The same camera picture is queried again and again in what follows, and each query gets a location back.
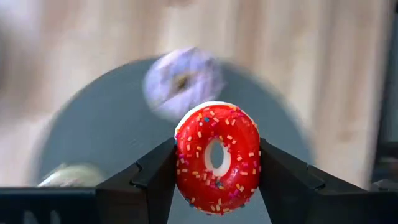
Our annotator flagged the purple icing donut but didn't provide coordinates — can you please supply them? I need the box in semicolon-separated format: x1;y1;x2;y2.
142;47;225;122

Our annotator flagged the grey woven round placemat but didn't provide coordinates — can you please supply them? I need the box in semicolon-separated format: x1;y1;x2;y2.
29;57;315;224

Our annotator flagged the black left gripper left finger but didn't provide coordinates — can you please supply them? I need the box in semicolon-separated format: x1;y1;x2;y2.
95;137;178;224

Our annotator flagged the mint icing donut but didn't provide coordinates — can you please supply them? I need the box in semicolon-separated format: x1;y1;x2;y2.
37;162;108;188

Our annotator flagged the red icing sprinkled donut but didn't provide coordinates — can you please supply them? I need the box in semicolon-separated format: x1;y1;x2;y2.
174;101;262;216

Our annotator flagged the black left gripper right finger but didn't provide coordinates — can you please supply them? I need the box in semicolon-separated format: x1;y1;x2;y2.
259;137;374;224

